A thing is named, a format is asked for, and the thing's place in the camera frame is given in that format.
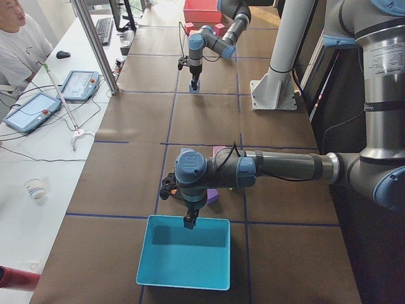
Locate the pink foam block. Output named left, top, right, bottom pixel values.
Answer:
left=213, top=146, right=226, bottom=157

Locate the light blue block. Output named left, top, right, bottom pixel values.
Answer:
left=189, top=80, right=201, bottom=94

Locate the reacher grabber stick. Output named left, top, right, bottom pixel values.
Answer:
left=43, top=63, right=94, bottom=151

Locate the aluminium frame post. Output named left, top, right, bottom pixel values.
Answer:
left=70, top=0, right=119, bottom=96

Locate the purple foam block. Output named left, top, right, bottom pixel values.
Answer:
left=206, top=189, right=219, bottom=205
left=214, top=23, right=227, bottom=37

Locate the black computer mouse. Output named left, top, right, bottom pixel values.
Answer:
left=56, top=51, right=71, bottom=60

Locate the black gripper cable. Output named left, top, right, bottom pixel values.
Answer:
left=218, top=141, right=241, bottom=168

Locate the black keyboard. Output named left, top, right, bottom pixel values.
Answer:
left=95, top=17, right=113, bottom=46

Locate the paper cup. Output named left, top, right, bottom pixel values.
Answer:
left=24, top=178, right=46, bottom=200

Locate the purple foam block left side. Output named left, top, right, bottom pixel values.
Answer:
left=214, top=23, right=227, bottom=37

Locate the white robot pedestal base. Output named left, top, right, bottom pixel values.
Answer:
left=250, top=0, right=315, bottom=110

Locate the red storage box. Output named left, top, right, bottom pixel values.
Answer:
left=183, top=0, right=222, bottom=23

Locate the near teach pendant tablet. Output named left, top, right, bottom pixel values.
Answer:
left=3, top=92, right=61, bottom=133

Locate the black monitor stand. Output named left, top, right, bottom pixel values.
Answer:
left=109, top=0, right=137, bottom=32

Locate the maroon foam block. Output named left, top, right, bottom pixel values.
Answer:
left=184, top=22, right=194, bottom=35

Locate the far teach pendant tablet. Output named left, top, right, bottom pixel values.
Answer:
left=61, top=70, right=100, bottom=103

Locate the teach pendant tablet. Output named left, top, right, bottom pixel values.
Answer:
left=61, top=70, right=100, bottom=103
left=3, top=92, right=61, bottom=133

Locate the teal plastic bin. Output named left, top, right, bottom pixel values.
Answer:
left=135, top=215, right=231, bottom=291

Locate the red object at edge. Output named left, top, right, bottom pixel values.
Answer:
left=1, top=266, right=41, bottom=291

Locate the purple foam block right side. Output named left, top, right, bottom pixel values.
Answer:
left=206, top=189, right=219, bottom=205

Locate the person in white shirt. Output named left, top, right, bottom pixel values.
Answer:
left=1, top=1, right=53, bottom=90

